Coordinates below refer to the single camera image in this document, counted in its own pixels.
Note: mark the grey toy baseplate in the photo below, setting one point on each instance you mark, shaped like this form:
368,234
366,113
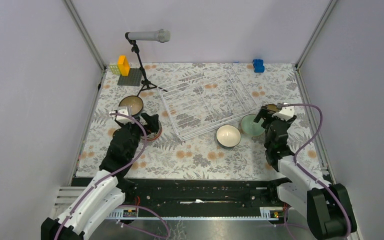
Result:
133,78

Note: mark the black microphone tripod stand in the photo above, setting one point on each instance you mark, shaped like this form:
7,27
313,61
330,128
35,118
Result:
146,84

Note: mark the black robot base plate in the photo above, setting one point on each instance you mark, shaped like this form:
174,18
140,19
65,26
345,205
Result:
204,198

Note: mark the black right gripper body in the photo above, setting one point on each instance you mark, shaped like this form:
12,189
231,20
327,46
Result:
267,145

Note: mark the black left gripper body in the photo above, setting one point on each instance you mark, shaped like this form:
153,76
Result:
136,132

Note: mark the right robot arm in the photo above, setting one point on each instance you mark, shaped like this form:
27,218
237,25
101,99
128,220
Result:
326,207

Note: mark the light green toy brick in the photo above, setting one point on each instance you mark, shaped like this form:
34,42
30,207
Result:
114,68

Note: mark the blue white patterned bowl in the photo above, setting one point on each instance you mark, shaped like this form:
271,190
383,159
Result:
155,135

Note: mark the yellow toy brick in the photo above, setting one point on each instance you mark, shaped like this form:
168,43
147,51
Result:
123,65

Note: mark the teal and cream bowl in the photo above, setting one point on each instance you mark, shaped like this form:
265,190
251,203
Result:
228,136

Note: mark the floral tablecloth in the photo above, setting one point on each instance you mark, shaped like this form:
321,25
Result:
200,157

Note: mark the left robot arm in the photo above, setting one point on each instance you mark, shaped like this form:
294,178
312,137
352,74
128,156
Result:
108,189

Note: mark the dark teal floral bowl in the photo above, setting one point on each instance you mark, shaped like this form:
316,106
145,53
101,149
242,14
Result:
135,103

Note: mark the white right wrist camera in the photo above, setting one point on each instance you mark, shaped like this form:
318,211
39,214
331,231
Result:
284,112

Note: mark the mint green bowl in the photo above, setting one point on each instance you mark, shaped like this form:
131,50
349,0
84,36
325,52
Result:
251,128

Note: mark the grey microphone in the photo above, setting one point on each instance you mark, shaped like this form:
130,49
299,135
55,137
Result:
161,36

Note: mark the white wire dish rack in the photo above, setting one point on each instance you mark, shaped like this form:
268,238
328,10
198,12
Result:
201,102

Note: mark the black gold-rimmed bowl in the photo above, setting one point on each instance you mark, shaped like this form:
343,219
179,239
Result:
272,107

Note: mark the blue toy brick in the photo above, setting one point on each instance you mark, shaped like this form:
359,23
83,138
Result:
258,65

